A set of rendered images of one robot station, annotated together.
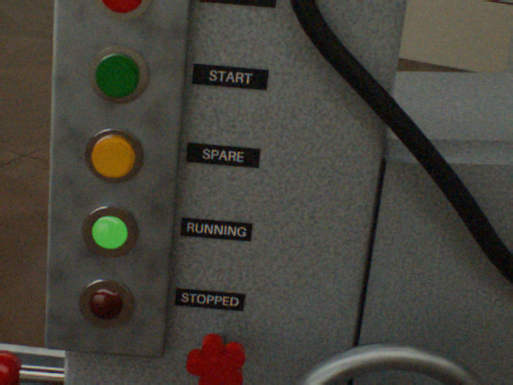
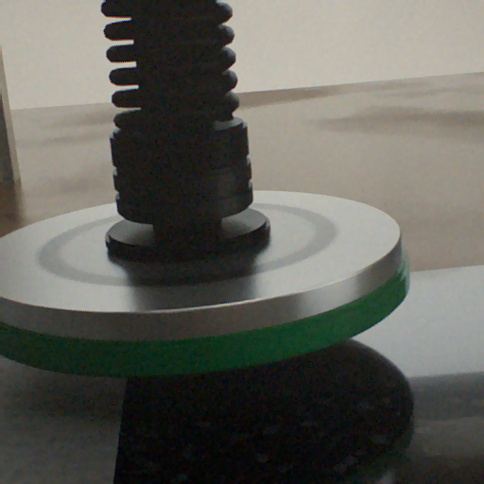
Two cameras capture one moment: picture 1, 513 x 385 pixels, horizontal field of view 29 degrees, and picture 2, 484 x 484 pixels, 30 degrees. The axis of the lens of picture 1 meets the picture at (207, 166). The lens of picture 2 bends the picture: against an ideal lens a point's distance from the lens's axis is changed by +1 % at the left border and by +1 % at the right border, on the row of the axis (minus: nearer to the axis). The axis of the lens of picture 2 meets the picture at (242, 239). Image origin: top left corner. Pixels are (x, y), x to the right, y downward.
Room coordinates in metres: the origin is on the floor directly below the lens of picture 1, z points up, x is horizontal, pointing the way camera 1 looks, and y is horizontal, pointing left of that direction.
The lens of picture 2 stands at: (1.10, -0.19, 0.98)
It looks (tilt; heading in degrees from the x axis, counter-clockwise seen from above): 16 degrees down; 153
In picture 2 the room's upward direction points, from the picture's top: 4 degrees counter-clockwise
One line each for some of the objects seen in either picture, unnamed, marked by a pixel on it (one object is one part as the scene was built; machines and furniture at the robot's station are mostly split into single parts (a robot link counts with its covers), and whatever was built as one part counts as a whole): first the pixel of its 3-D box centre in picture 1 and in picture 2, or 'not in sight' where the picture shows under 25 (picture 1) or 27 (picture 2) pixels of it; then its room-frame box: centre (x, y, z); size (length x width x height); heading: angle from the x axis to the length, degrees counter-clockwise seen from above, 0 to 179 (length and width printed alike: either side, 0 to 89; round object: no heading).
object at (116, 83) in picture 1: (117, 75); not in sight; (0.57, 0.06, 1.40); 0.03 x 0.01 x 0.03; 90
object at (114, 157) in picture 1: (114, 156); not in sight; (0.57, 0.06, 1.35); 0.03 x 0.01 x 0.03; 90
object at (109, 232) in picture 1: (110, 230); not in sight; (0.57, 0.06, 1.30); 0.02 x 0.01 x 0.02; 90
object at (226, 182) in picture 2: not in sight; (182, 173); (0.70, -0.01, 0.89); 0.07 x 0.07 x 0.01
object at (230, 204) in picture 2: not in sight; (184, 197); (0.70, -0.01, 0.88); 0.07 x 0.07 x 0.01
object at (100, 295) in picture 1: (106, 302); not in sight; (0.57, 0.06, 1.25); 0.02 x 0.01 x 0.02; 90
